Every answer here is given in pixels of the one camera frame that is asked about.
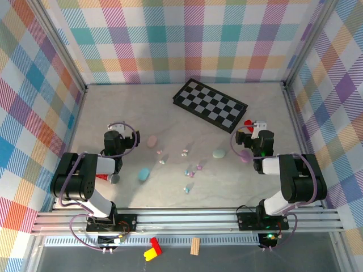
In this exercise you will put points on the purple earbud charging case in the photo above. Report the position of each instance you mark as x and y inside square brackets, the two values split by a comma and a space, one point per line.
[244, 157]

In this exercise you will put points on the pink earbud charging case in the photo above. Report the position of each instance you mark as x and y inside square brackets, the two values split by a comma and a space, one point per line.
[152, 140]

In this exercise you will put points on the blue earbud charging case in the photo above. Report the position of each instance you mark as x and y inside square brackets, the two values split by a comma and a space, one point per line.
[143, 174]

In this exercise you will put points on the mint green earbud charging case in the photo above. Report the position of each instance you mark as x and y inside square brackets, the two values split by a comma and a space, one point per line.
[219, 153]

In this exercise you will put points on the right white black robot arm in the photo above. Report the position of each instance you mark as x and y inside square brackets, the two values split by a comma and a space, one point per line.
[300, 175]

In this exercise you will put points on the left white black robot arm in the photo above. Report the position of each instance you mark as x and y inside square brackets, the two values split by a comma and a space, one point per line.
[73, 175]

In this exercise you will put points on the red rectangular block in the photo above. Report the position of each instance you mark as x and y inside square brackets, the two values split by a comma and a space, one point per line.
[248, 123]

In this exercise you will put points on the red glitter tube grey cap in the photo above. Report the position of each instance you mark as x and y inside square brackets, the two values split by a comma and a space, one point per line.
[114, 179]

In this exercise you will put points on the black grey chessboard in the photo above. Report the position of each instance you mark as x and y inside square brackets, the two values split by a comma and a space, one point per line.
[210, 105]

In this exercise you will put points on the red toy brick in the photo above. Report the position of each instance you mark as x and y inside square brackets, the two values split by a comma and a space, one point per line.
[156, 244]

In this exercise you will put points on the yellow toy brick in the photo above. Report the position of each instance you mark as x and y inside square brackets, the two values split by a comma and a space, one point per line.
[149, 253]

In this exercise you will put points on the small wooden block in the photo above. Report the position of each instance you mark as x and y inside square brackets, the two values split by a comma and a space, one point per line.
[195, 246]

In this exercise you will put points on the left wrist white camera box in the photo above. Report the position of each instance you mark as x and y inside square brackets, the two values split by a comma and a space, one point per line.
[117, 127]

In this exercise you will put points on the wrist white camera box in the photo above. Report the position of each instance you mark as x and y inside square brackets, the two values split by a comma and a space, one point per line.
[260, 124]
[117, 127]

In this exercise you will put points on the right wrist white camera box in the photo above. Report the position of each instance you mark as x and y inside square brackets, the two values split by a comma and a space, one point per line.
[260, 124]

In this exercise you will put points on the aluminium side rail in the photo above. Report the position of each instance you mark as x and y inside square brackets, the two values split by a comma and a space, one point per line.
[75, 127]
[297, 127]

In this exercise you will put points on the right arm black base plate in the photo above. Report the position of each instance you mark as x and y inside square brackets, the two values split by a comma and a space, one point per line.
[246, 222]

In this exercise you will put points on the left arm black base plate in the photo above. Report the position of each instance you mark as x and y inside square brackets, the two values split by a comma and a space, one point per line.
[127, 224]

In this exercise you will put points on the long aluminium base rail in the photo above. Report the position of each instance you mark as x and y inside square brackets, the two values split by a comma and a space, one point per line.
[184, 221]

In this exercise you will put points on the aluminium frame post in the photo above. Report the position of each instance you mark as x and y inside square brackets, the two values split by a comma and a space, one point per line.
[312, 42]
[56, 45]

